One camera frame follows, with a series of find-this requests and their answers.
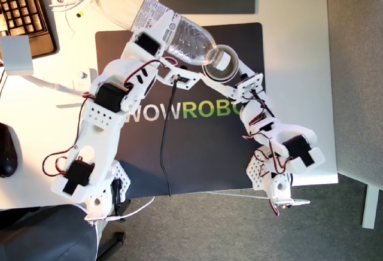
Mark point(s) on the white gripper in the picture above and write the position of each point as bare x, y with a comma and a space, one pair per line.
243, 79
145, 43

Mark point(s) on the clear plastic water bottle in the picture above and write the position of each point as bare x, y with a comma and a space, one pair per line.
191, 39

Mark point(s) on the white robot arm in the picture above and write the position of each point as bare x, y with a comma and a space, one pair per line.
98, 129
294, 130

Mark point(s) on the black mat with logo print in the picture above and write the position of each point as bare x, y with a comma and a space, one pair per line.
203, 153

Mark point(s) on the small yellow black connector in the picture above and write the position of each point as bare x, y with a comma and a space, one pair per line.
79, 14

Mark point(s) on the black keyboard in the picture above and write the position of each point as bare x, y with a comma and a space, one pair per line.
21, 9

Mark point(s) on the white desk lamp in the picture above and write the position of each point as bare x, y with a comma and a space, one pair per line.
16, 54

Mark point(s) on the white table leg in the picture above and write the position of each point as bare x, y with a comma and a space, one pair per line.
371, 207

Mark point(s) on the black computer mouse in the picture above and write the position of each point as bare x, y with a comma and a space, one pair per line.
7, 153

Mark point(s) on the dark office chair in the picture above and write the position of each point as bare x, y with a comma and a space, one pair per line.
45, 234

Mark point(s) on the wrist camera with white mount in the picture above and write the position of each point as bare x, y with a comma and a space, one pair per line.
185, 80

